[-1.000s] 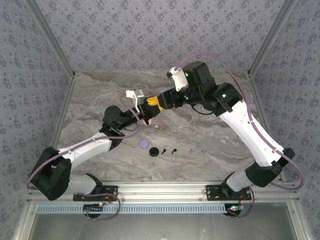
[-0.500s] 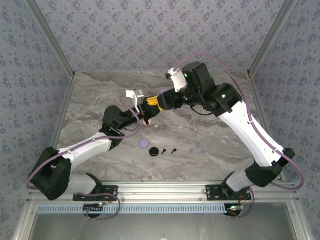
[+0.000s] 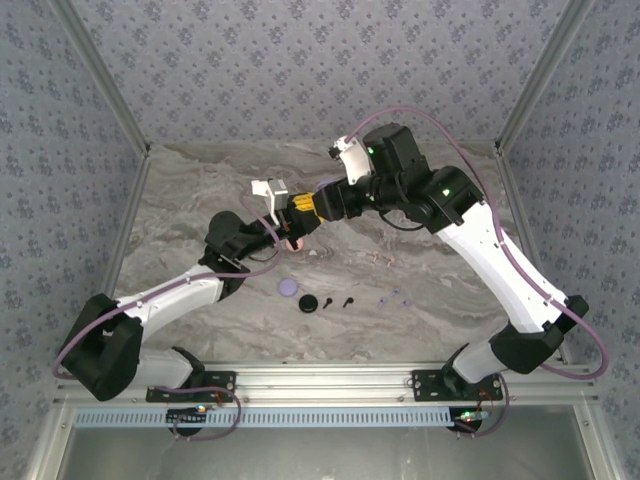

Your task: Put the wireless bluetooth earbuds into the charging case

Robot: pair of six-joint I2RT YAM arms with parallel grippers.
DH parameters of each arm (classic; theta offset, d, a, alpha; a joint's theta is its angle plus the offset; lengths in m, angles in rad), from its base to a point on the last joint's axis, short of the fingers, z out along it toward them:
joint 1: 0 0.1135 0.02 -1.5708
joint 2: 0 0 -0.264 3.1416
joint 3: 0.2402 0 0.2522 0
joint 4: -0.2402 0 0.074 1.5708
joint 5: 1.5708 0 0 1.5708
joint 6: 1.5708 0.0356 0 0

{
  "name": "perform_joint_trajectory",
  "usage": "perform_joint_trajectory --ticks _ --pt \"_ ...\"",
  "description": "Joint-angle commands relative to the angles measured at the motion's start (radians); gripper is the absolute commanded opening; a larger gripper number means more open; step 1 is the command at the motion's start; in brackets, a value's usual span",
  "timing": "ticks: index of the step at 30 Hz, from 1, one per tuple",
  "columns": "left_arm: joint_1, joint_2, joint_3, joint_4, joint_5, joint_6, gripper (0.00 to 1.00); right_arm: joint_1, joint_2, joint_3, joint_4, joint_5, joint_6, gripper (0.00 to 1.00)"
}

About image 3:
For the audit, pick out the pink earbud charging case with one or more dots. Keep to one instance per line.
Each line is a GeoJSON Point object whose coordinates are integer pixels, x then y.
{"type": "Point", "coordinates": [299, 245]}

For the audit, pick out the black earbud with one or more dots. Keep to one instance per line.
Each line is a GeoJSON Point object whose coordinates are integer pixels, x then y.
{"type": "Point", "coordinates": [328, 301]}
{"type": "Point", "coordinates": [348, 301]}

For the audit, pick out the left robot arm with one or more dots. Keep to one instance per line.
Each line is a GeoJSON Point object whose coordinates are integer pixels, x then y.
{"type": "Point", "coordinates": [165, 300]}

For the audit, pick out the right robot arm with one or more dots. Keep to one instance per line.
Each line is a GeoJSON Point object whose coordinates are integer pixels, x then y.
{"type": "Point", "coordinates": [500, 260]}

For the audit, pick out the black earbud charging case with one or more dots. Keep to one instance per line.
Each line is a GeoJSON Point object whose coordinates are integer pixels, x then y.
{"type": "Point", "coordinates": [308, 304]}

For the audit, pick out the small controller board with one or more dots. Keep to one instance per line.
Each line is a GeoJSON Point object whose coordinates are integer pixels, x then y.
{"type": "Point", "coordinates": [467, 419]}
{"type": "Point", "coordinates": [187, 417]}

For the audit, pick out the grey metal panel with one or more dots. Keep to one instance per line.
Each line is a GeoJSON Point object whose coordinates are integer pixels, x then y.
{"type": "Point", "coordinates": [320, 455]}

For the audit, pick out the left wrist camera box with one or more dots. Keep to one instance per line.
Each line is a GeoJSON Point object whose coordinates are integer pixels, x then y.
{"type": "Point", "coordinates": [275, 190]}

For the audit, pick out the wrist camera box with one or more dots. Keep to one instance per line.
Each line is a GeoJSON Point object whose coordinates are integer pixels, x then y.
{"type": "Point", "coordinates": [355, 160]}
{"type": "Point", "coordinates": [275, 190]}

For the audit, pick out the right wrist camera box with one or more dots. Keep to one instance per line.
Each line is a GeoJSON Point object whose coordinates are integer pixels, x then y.
{"type": "Point", "coordinates": [355, 160]}

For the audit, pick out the aluminium table side rail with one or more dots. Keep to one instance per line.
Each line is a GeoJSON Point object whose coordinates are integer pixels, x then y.
{"type": "Point", "coordinates": [131, 210]}
{"type": "Point", "coordinates": [510, 182]}

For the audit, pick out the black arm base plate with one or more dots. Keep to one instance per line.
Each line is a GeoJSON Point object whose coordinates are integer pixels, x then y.
{"type": "Point", "coordinates": [222, 380]}
{"type": "Point", "coordinates": [425, 385]}

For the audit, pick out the aluminium frame post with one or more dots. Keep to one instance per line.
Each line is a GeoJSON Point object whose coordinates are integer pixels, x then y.
{"type": "Point", "coordinates": [107, 80]}
{"type": "Point", "coordinates": [537, 80]}

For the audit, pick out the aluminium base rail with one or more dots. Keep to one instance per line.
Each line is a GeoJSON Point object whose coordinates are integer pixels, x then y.
{"type": "Point", "coordinates": [320, 385]}

